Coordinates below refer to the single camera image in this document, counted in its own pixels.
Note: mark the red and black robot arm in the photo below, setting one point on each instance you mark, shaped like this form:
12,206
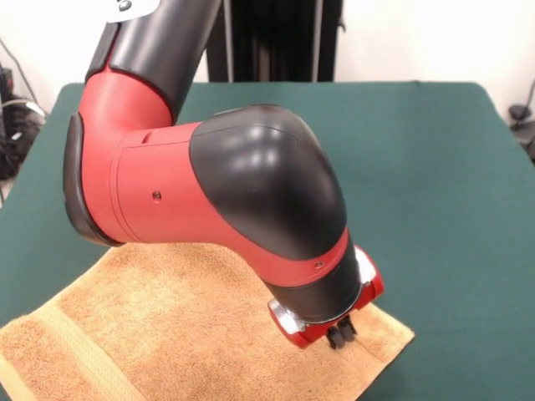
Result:
209,188

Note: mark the dark green table cloth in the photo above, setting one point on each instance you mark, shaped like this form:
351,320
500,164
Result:
439,188

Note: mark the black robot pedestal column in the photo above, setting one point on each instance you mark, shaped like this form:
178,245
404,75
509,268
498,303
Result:
276,42

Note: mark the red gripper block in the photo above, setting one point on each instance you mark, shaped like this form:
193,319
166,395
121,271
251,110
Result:
311,334

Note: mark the tan terry towel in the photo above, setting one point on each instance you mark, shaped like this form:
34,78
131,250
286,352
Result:
167,334

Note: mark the dark stand foot with knob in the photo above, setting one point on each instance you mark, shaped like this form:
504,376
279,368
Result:
12,142
518,112

